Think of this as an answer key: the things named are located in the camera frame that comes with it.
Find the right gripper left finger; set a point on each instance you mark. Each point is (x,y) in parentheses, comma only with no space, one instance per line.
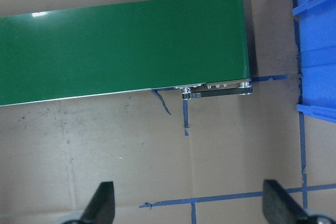
(101,207)

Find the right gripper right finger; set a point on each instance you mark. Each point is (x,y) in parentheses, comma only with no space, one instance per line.
(278,206)

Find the green conveyor belt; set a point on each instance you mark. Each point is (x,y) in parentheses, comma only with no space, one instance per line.
(82,52)

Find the right blue bin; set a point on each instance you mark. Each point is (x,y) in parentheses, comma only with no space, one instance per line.
(317,49)

